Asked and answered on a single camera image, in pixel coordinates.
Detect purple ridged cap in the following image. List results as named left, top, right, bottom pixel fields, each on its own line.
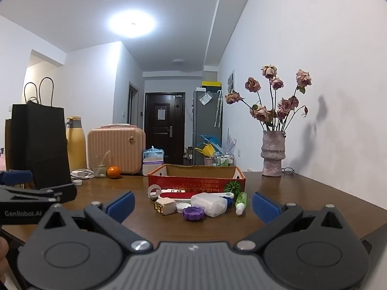
left=183, top=206, right=205, bottom=222

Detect grey refrigerator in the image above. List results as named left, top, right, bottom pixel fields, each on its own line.
left=193, top=87, right=223, bottom=165

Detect white tape roll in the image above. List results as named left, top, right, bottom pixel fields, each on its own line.
left=147, top=184, right=162, bottom=200

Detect blue plastic item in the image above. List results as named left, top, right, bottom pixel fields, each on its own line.
left=200, top=134, right=224, bottom=153

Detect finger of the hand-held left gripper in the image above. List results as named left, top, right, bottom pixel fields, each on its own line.
left=0, top=184, right=77, bottom=203
left=0, top=170, right=33, bottom=188

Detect white charger with cable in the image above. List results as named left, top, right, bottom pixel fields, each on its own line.
left=70, top=169, right=95, bottom=180

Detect person's left hand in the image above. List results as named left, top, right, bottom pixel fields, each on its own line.
left=0, top=237, right=9, bottom=280

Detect white and gold rectangular case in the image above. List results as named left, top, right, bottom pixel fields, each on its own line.
left=154, top=197, right=177, bottom=216

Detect dried pink roses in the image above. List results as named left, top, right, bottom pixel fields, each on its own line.
left=224, top=64, right=313, bottom=132

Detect translucent white plastic bottle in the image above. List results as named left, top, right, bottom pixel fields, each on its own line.
left=190, top=193, right=228, bottom=218

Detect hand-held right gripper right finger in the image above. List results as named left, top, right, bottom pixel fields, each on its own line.
left=236, top=192, right=355, bottom=252

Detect yellow watering can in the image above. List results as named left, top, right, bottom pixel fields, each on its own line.
left=195, top=145, right=216, bottom=158

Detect clear glass cup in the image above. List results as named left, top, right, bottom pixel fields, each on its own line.
left=91, top=150, right=111, bottom=178

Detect interior side door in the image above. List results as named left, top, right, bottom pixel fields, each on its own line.
left=128, top=81, right=140, bottom=126

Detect pale purple feather decoration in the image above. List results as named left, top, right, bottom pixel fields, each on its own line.
left=225, top=128, right=237, bottom=155

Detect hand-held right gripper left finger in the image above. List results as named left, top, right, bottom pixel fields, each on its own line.
left=36, top=191, right=152, bottom=254

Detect dark brown entrance door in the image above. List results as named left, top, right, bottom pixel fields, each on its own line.
left=144, top=92, right=186, bottom=165

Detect yellow thermos jug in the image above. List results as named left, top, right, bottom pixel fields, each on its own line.
left=66, top=116, right=88, bottom=173

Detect blue and purple tissue pack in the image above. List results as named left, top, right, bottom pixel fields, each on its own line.
left=143, top=146, right=165, bottom=176

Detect white folded umbrella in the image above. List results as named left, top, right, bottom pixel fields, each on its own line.
left=214, top=90, right=223, bottom=128

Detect green spray bottle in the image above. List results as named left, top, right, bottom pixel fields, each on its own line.
left=235, top=192, right=248, bottom=216

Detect round ceiling light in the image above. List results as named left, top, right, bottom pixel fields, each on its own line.
left=109, top=10, right=156, bottom=38

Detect red cardboard box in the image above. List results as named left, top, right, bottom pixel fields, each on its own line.
left=148, top=164, right=246, bottom=200

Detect wire rack with bottles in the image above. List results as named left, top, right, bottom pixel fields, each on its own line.
left=213, top=152, right=235, bottom=167

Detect black paper bag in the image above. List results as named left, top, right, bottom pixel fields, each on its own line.
left=4, top=77, right=73, bottom=189

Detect pink ribbed suitcase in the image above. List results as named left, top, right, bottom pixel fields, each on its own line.
left=87, top=124, right=146, bottom=176

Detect pink textured vase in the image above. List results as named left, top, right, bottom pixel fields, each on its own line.
left=261, top=130, right=286, bottom=177

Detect red and white lint brush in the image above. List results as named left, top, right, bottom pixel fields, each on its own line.
left=157, top=187, right=235, bottom=203

